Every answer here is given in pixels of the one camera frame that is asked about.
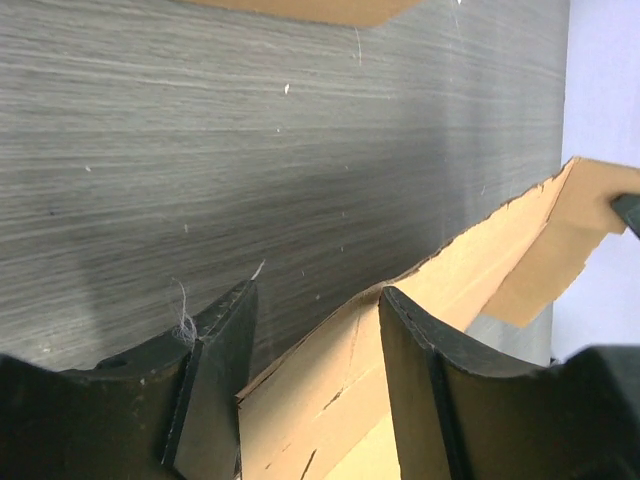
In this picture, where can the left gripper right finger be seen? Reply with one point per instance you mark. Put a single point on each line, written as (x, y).
(463, 410)

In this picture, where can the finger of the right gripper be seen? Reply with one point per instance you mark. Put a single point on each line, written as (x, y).
(627, 208)

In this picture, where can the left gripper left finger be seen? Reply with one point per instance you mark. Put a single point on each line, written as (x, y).
(163, 409)

